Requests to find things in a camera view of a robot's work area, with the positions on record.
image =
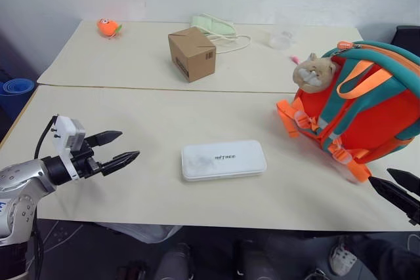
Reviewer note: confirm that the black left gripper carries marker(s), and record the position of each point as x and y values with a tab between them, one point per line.
84	162

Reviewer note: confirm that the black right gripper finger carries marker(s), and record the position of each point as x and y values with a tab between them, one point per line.
407	178
392	194

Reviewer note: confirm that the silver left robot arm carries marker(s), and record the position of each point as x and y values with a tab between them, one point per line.
23	178

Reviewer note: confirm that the orange and teal backpack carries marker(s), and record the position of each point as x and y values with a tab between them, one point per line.
370	119

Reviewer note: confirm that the white rectangular case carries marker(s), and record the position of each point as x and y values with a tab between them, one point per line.
223	161

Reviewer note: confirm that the white sneaker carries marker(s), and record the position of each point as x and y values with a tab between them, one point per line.
343	257

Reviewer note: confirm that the white plastic bag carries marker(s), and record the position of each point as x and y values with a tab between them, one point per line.
144	231

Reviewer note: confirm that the blue rolled mat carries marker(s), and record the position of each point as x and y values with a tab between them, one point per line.
14	94

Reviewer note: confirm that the orange plush toy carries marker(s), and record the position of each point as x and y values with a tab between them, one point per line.
107	27

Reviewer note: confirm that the brown cardboard box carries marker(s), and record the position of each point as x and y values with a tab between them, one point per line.
193	57

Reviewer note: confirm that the dark rounded shape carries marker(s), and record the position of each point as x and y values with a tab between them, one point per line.
174	263

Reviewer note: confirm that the black chair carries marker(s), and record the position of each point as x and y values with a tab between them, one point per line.
407	39

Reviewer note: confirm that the beige hamster plush toy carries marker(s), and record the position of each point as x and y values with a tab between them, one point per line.
311	73

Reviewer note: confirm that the green face mask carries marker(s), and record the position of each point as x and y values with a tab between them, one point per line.
213	26

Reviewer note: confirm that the small pink object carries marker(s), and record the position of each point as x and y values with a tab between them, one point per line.
294	59

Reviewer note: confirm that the clear plastic cup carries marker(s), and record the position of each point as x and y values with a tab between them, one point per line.
279	40

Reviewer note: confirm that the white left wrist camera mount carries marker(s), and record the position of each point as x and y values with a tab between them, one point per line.
65	135

